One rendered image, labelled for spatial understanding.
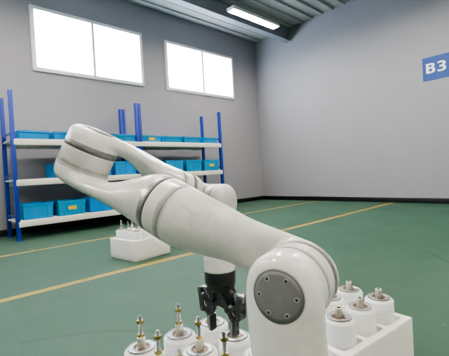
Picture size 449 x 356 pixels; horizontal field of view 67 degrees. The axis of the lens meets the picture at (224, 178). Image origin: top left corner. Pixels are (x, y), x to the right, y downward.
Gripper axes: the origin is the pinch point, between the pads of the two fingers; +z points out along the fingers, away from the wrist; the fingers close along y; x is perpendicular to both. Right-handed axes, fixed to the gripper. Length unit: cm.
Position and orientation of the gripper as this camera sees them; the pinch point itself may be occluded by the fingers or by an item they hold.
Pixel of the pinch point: (222, 327)
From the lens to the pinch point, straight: 89.4
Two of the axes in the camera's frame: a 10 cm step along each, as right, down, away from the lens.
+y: 7.6, -0.3, -6.5
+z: 0.6, 10.0, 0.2
